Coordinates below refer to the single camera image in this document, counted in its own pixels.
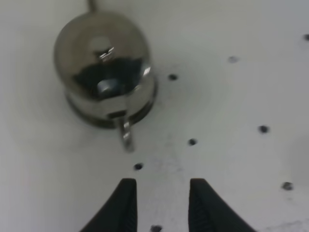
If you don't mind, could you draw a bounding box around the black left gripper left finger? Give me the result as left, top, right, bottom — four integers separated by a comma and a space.
81, 178, 137, 232

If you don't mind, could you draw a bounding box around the stainless steel teapot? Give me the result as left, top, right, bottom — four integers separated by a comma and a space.
54, 0, 156, 152

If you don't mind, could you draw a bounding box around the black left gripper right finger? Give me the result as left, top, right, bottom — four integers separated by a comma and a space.
188, 178, 254, 232

